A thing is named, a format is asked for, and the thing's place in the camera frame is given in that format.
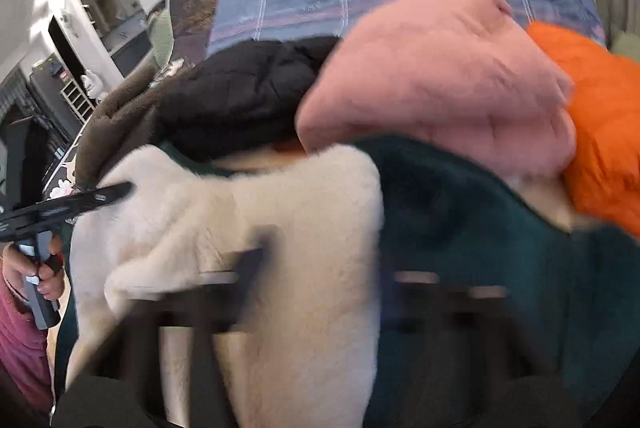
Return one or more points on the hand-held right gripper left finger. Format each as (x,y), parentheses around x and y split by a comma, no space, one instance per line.
(251,258)

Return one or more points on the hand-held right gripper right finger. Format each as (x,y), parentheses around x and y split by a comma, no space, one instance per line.
(416,303)

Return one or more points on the pink fleece garment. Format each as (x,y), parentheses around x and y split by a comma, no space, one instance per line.
(440,98)

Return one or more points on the dark green coat white lining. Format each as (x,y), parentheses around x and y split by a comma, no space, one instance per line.
(300,258)

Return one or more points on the person's left hand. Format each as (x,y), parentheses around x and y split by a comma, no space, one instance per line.
(20,265)

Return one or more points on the white figurine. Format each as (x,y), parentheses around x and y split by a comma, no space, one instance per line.
(94,86)

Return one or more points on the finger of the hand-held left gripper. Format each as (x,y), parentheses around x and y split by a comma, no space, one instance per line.
(102,194)

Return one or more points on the green pillow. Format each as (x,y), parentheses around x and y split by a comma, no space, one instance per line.
(629,44)
(161,39)

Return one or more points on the brown fleece garment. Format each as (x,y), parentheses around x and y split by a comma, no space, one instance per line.
(120,123)

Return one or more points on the black padded jacket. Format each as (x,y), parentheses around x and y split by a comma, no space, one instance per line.
(240,98)

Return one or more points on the orange garment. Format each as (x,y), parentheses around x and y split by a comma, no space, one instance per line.
(605,128)

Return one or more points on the dark cabinet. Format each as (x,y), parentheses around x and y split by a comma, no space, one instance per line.
(55,91)

